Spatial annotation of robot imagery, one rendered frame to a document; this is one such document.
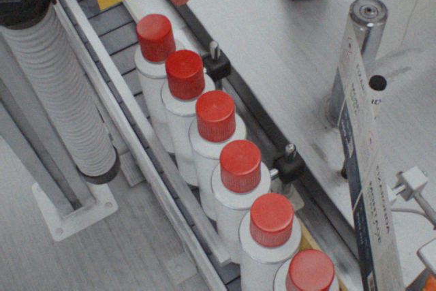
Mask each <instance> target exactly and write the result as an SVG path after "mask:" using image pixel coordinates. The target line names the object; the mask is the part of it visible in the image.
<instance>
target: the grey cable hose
mask: <svg viewBox="0 0 436 291"><path fill-rule="evenodd" d="M0 31H1V32H2V34H3V36H4V38H5V39H6V41H7V43H8V44H9V46H10V48H11V49H12V51H13V53H14V56H15V57H16V59H17V60H18V62H19V64H20V66H21V68H22V69H23V71H24V73H25V74H26V76H27V78H28V79H29V82H30V83H31V85H32V87H33V88H34V90H35V92H36V93H37V95H38V98H39V100H40V101H41V103H42V105H43V106H44V108H45V109H46V112H47V113H48V115H49V117H50V119H51V120H52V123H53V124H54V126H55V127H56V129H57V131H58V133H59V135H60V137H61V138H62V140H63V141H64V143H65V146H66V147H67V148H68V150H69V152H70V153H71V155H72V157H73V158H74V161H75V162H76V169H77V171H78V173H79V175H80V176H81V177H82V178H83V179H84V180H85V181H86V182H89V183H92V184H95V185H102V184H105V183H108V182H110V181H111V180H113V179H114V178H115V177H116V176H117V174H118V173H119V170H120V167H121V159H120V155H119V153H118V151H117V149H116V148H115V147H114V146H113V145H112V143H111V141H110V139H109V137H108V134H107V132H106V129H105V127H104V124H103V122H102V119H101V117H100V115H99V113H98V111H97V108H96V106H95V103H94V101H93V98H92V97H91V94H90V92H89V90H88V86H87V84H86V82H85V79H84V76H83V75H82V72H81V70H80V68H79V66H78V62H77V59H76V57H75V54H74V52H73V50H72V47H71V46H70V44H69V41H68V39H67V36H66V34H65V32H64V30H63V27H62V25H61V22H60V21H59V18H58V16H57V11H56V10H55V7H54V5H53V3H52V0H0Z"/></svg>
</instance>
